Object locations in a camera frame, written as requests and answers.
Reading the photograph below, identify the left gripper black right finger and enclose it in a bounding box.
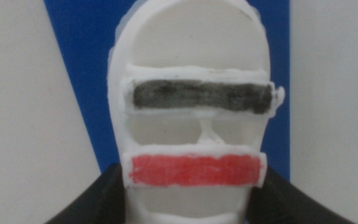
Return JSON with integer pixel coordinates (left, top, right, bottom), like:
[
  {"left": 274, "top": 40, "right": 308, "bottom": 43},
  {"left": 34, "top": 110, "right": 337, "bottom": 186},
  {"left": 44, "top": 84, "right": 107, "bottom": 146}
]
[{"left": 246, "top": 167, "right": 356, "bottom": 224}]

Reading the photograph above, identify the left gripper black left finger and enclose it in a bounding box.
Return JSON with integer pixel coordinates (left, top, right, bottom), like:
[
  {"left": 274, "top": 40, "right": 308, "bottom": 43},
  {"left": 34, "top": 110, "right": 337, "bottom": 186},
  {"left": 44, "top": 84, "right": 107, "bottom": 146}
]
[{"left": 44, "top": 163, "right": 127, "bottom": 224}]

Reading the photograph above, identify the white shoe with coloured straps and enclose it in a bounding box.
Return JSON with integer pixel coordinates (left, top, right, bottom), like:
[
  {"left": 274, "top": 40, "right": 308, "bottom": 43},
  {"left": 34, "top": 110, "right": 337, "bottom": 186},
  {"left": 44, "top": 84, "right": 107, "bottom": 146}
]
[{"left": 106, "top": 0, "right": 286, "bottom": 224}]

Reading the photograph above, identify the blue rectangular mat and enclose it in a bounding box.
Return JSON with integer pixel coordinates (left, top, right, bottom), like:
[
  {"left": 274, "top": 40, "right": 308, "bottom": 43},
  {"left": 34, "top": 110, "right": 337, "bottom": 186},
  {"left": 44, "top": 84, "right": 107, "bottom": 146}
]
[{"left": 44, "top": 0, "right": 291, "bottom": 182}]

